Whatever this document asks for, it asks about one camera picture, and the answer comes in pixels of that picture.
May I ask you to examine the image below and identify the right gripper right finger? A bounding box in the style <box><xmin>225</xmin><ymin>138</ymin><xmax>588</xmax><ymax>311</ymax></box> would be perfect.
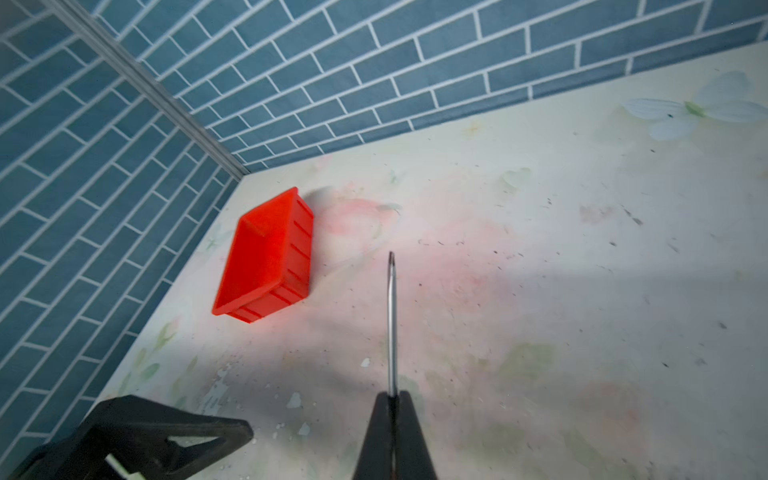
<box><xmin>352</xmin><ymin>390</ymin><xmax>438</xmax><ymax>480</ymax></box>

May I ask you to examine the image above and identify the red plastic bin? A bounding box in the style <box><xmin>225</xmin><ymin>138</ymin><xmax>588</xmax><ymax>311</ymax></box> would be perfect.
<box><xmin>212</xmin><ymin>187</ymin><xmax>314</xmax><ymax>323</ymax></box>

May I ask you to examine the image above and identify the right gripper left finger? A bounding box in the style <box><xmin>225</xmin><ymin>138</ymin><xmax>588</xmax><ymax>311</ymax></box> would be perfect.
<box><xmin>5</xmin><ymin>395</ymin><xmax>254</xmax><ymax>479</ymax></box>

